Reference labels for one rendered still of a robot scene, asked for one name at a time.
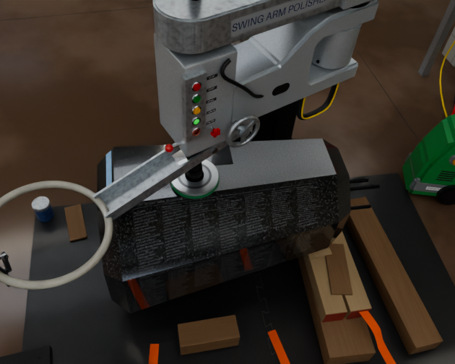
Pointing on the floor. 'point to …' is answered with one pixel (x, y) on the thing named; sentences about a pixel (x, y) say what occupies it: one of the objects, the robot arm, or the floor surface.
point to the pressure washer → (440, 160)
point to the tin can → (42, 209)
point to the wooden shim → (75, 222)
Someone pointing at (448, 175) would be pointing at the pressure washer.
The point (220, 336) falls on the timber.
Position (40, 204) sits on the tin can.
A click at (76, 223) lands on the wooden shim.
